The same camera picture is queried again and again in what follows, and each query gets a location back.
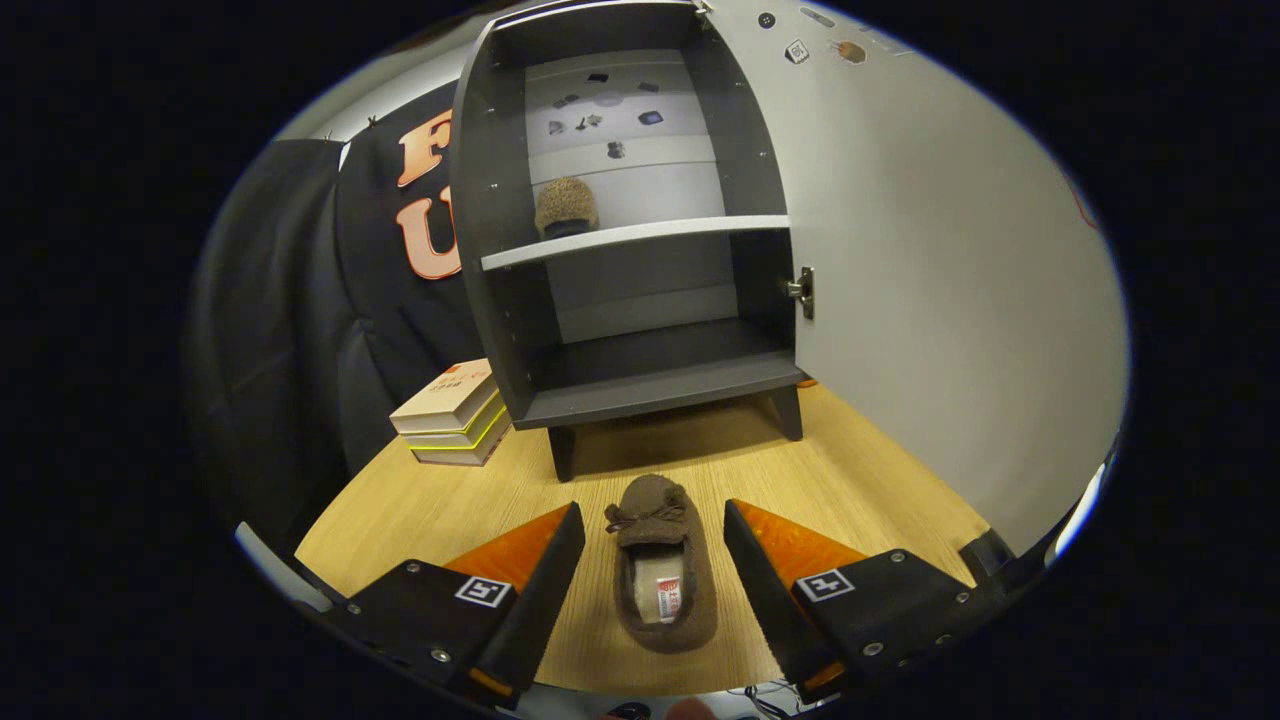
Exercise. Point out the dark grey shoe cabinet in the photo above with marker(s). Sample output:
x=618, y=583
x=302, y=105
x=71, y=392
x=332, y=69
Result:
x=650, y=385

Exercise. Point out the beige shoe cabinet door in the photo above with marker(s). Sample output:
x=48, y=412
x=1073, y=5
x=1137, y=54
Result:
x=950, y=300

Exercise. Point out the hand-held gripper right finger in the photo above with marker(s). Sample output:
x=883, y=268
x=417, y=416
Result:
x=770, y=600

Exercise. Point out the metal door hinge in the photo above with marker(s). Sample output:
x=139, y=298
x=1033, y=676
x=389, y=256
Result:
x=803, y=290

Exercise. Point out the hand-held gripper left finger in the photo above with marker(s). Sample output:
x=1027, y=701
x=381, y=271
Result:
x=545, y=600

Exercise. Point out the brown fuzzy shoe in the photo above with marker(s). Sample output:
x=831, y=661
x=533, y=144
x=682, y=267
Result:
x=566, y=205
x=650, y=500

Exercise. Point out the white cabinet shelf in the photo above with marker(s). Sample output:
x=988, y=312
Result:
x=640, y=238

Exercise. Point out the black backdrop cloth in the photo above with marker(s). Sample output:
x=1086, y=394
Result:
x=260, y=350

